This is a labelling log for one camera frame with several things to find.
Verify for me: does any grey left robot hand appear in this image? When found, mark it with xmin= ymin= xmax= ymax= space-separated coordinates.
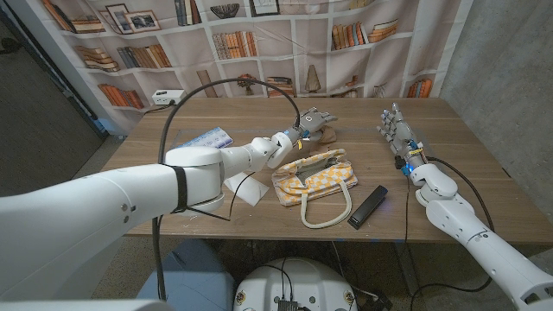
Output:
xmin=296 ymin=107 xmax=339 ymax=143

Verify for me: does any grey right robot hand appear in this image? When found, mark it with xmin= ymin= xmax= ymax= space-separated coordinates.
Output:
xmin=376 ymin=102 xmax=429 ymax=170

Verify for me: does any tan adhesive wrap roll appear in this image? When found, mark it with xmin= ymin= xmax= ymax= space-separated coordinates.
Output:
xmin=307 ymin=124 xmax=338 ymax=155

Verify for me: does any white flat package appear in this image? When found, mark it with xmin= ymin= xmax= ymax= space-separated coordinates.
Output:
xmin=224 ymin=171 xmax=270 ymax=207

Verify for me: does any white power strip box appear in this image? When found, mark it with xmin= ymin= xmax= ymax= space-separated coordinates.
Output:
xmin=151 ymin=89 xmax=188 ymax=106

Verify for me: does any yellow white checkered handbag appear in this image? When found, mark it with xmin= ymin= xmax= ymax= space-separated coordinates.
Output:
xmin=271 ymin=149 xmax=359 ymax=230

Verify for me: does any printed bookshelf backdrop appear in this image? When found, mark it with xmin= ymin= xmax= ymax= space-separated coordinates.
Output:
xmin=8 ymin=0 xmax=475 ymax=136

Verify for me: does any grey metal table leg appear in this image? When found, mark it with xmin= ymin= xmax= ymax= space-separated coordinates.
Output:
xmin=395 ymin=241 xmax=420 ymax=297

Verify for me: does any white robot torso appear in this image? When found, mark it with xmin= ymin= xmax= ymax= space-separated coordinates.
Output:
xmin=232 ymin=257 xmax=359 ymax=311

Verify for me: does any thin black right arm wire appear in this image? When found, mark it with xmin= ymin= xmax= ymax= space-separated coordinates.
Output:
xmin=404 ymin=175 xmax=412 ymax=244

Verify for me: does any thin black arm wire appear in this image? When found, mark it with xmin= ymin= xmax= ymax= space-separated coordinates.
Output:
xmin=185 ymin=171 xmax=256 ymax=222
xmin=404 ymin=175 xmax=412 ymax=244

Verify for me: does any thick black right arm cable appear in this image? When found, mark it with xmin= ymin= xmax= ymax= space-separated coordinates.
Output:
xmin=427 ymin=155 xmax=496 ymax=311

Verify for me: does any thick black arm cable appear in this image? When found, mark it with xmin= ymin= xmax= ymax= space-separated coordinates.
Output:
xmin=150 ymin=77 xmax=302 ymax=301
xmin=427 ymin=155 xmax=496 ymax=311

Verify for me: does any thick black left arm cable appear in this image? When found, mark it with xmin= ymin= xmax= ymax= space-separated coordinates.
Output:
xmin=150 ymin=77 xmax=302 ymax=301

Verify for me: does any thin black left arm wire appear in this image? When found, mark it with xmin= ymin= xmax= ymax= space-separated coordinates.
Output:
xmin=185 ymin=171 xmax=256 ymax=222

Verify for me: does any black power strip cord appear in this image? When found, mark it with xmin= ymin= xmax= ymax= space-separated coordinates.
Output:
xmin=143 ymin=101 xmax=176 ymax=116

